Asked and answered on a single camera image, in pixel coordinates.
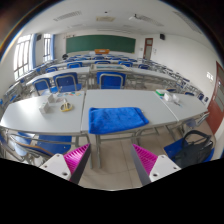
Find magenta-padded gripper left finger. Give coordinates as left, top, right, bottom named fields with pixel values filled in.
left=39, top=143, right=92, bottom=185

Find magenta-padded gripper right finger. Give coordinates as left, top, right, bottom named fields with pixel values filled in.
left=130, top=143, right=182, bottom=187

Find blue towel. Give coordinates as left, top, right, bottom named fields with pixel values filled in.
left=87, top=106, right=150, bottom=136

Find blue chair under table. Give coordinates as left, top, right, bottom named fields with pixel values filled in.
left=13, top=131, right=73, bottom=158

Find blue chair under bag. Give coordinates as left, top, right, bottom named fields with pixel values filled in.
left=163, top=138, right=216, bottom=164

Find small white box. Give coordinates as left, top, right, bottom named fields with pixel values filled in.
left=47, top=93, right=58, bottom=104
left=38, top=101, right=51, bottom=115

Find colourful flat cards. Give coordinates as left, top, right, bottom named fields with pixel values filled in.
left=56, top=91, right=83, bottom=98

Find green and white box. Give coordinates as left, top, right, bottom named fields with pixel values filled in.
left=154, top=88, right=169, bottom=98

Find blue metal-framed chair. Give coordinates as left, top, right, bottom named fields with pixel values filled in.
left=53, top=72, right=83, bottom=93
left=96, top=71, right=128, bottom=90
left=32, top=77, right=54, bottom=96

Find reddish brown door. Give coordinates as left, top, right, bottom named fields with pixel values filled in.
left=206, top=61, right=224, bottom=136

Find long grey classroom desk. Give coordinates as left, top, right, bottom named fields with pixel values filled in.
left=26, top=66, right=91, bottom=88
left=89, top=63, right=188, bottom=88

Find group of blue classroom chairs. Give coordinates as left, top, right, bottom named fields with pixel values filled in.
left=43, top=54, right=208, bottom=101

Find brown door with window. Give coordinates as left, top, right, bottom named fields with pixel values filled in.
left=143, top=37, right=154, bottom=61

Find orange lectern top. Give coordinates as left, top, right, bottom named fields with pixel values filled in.
left=94, top=48, right=111, bottom=55

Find large white-framed window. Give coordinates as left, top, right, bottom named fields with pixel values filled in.
left=13, top=34, right=33, bottom=81

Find narrow white-framed window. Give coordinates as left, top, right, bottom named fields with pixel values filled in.
left=42, top=33, right=53, bottom=63

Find blue curtain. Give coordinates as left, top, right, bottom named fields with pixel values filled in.
left=31, top=33, right=38, bottom=69

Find green chalkboard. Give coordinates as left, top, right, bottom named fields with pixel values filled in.
left=65, top=34, right=137, bottom=54

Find white ceiling projector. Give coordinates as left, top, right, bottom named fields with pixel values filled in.
left=128, top=13, right=141, bottom=22

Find square ceiling air unit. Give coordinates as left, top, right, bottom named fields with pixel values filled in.
left=95, top=15, right=116, bottom=23

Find ceiling vent grille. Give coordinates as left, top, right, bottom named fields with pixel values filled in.
left=53, top=10, right=83, bottom=22

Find yellow-handled scissors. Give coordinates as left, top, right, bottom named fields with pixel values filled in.
left=59, top=99, right=74, bottom=113

